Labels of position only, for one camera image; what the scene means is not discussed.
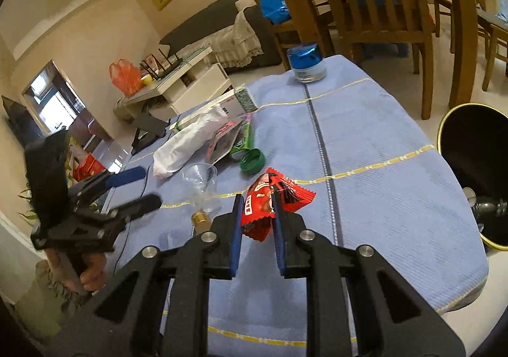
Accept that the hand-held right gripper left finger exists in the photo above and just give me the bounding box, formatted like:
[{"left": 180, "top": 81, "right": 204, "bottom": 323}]
[{"left": 48, "top": 194, "right": 244, "bottom": 357}]

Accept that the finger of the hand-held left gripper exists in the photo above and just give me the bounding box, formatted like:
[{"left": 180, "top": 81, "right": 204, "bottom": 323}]
[
  {"left": 95, "top": 193, "right": 163, "bottom": 223},
  {"left": 68, "top": 165, "right": 147, "bottom": 201}
]

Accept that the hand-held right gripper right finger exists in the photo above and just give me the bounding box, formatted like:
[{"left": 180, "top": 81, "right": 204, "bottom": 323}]
[{"left": 272, "top": 198, "right": 465, "bottom": 357}]

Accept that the brass metal fitting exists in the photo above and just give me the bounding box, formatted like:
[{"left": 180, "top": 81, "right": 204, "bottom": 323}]
[{"left": 191, "top": 212, "right": 213, "bottom": 237}]

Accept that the red snack wrapper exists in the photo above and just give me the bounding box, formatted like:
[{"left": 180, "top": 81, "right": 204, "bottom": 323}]
[{"left": 242, "top": 167, "right": 317, "bottom": 242}]

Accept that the white plastic bag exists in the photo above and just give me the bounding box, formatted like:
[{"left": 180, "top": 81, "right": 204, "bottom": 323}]
[{"left": 153, "top": 105, "right": 231, "bottom": 178}]

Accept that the clear plastic cup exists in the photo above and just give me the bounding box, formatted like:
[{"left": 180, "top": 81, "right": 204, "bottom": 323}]
[{"left": 182, "top": 162, "right": 223, "bottom": 215}]

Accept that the green bottle cap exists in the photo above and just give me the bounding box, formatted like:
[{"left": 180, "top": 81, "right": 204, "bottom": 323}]
[{"left": 239, "top": 148, "right": 266, "bottom": 174}]

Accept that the pink and white packet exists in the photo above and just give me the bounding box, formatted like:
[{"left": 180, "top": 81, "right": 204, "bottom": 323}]
[{"left": 206, "top": 115, "right": 252, "bottom": 165}]

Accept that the white carton with green end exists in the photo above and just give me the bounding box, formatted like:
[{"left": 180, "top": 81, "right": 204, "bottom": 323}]
[{"left": 169, "top": 86, "right": 258, "bottom": 132}]

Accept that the black trash bin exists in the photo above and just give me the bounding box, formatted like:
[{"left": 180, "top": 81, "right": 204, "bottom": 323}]
[{"left": 437, "top": 103, "right": 508, "bottom": 251}]

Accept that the person's left forearm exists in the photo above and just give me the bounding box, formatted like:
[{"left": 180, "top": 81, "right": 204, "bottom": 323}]
[{"left": 8, "top": 259, "right": 94, "bottom": 342}]

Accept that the person's left hand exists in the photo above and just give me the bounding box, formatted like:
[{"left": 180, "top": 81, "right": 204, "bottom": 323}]
[{"left": 59, "top": 252, "right": 109, "bottom": 295}]

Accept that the long-leaf green plant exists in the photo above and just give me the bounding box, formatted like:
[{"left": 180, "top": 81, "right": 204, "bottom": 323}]
[{"left": 17, "top": 182, "right": 45, "bottom": 225}]

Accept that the red gift box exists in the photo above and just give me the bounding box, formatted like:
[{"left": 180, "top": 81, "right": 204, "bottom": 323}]
[{"left": 71, "top": 152, "right": 109, "bottom": 184}]

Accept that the black phone stand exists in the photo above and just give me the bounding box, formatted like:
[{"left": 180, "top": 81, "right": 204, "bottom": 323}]
[{"left": 130, "top": 113, "right": 171, "bottom": 156}]

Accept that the black television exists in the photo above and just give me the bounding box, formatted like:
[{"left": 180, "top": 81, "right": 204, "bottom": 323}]
[{"left": 0, "top": 95, "right": 45, "bottom": 148}]

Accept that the orange plastic bag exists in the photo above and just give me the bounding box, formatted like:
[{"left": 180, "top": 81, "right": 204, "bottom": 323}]
[{"left": 109, "top": 58, "right": 144, "bottom": 97}]

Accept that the white coffee table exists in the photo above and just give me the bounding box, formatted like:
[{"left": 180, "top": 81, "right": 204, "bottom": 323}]
[{"left": 114, "top": 45, "right": 234, "bottom": 124}]

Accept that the blue checked tablecloth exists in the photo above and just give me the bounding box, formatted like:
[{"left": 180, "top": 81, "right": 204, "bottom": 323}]
[{"left": 99, "top": 54, "right": 490, "bottom": 357}]

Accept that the black router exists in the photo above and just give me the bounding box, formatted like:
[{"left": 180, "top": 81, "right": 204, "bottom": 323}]
[{"left": 139, "top": 45, "right": 184, "bottom": 82}]

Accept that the dark grey sofa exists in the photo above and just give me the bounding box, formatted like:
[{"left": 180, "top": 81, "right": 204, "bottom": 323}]
[{"left": 159, "top": 0, "right": 287, "bottom": 69}]

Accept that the beige lace sofa cover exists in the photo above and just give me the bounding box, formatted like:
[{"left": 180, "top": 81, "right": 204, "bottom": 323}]
[{"left": 202, "top": 10, "right": 266, "bottom": 70}]

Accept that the blue-lid glass jar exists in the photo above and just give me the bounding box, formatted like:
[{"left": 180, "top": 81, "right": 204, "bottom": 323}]
[{"left": 286, "top": 43, "right": 327, "bottom": 84}]

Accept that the white cushion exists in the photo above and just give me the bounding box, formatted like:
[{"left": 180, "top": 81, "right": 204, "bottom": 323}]
[{"left": 235, "top": 0, "right": 263, "bottom": 13}]

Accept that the dark shiny bottle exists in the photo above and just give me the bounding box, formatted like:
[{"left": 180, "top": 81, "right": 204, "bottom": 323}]
[{"left": 464, "top": 187, "right": 508, "bottom": 231}]

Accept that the blue shopping bag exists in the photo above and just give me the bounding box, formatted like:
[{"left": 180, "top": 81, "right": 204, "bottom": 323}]
[{"left": 259, "top": 0, "right": 292, "bottom": 24}]

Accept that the tall wooden chair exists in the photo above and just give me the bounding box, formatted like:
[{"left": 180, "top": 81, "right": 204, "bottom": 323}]
[{"left": 296, "top": 0, "right": 437, "bottom": 121}]

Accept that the wooden dining table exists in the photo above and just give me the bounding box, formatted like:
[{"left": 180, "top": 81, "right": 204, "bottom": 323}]
[{"left": 266, "top": 0, "right": 483, "bottom": 109}]

